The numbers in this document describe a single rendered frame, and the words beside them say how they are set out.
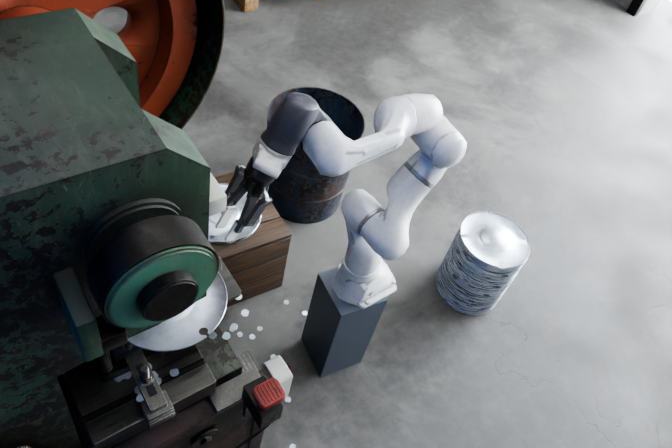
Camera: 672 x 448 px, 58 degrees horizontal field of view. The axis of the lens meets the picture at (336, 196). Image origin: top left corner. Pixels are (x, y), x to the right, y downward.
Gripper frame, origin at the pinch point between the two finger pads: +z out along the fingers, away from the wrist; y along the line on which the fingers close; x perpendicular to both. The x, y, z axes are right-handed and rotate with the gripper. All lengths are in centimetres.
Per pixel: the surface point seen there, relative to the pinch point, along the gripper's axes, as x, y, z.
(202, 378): 7.4, -23.3, 29.4
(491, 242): -126, -17, 2
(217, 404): 3.3, -28.6, 34.4
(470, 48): -273, 122, -32
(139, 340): 19.5, -10.3, 26.8
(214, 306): 2.0, -11.0, 18.1
